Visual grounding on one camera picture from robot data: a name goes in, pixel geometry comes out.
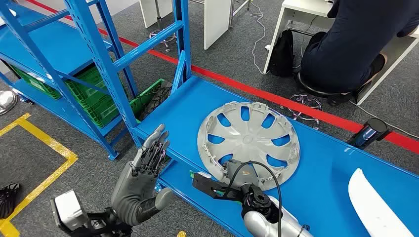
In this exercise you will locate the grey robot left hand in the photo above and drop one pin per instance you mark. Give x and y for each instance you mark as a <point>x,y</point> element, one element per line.
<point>134,193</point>

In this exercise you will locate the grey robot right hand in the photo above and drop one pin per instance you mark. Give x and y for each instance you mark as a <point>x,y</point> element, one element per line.
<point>240,175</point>

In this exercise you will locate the silver plastic hubcap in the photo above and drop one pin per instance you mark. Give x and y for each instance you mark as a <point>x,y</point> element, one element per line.
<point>248,140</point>

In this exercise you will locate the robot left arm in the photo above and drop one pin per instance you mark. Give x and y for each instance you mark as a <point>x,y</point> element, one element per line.
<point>108,225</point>

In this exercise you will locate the blue metal shelf rack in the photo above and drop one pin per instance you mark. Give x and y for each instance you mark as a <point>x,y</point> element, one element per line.
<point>183,111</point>
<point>59,45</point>

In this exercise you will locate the white curved plastic part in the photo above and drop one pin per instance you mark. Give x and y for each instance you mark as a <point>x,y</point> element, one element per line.
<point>376,209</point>

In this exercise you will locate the yellow floor tape square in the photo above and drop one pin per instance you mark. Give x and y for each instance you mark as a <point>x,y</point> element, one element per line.
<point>181,234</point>

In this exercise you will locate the red barrier belt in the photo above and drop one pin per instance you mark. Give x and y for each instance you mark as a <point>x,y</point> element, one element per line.
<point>262,95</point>

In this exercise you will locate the green plastic crate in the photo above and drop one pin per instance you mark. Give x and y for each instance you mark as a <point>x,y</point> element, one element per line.
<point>98,109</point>
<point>140,101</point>
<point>39,85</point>

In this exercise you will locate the black seat chrome stool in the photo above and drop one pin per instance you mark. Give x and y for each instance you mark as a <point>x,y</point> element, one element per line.
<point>158,16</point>
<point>314,90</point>

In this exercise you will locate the black backpack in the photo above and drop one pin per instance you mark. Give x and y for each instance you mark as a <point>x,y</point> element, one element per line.
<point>281,55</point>

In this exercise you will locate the chrome stanchion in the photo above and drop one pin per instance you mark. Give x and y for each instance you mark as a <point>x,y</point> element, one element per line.
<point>6,101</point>

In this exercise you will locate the person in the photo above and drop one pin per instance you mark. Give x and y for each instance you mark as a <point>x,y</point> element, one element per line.
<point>353,42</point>

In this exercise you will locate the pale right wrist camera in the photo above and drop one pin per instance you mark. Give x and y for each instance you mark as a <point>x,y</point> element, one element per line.
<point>206,184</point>

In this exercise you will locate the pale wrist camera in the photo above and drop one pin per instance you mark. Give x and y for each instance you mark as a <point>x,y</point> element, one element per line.
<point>68,211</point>
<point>206,184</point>

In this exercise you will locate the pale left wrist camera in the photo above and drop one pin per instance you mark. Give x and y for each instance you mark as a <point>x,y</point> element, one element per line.
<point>68,211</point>

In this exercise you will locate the black barrier post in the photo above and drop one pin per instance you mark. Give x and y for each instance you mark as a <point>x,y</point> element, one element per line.
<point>368,132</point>

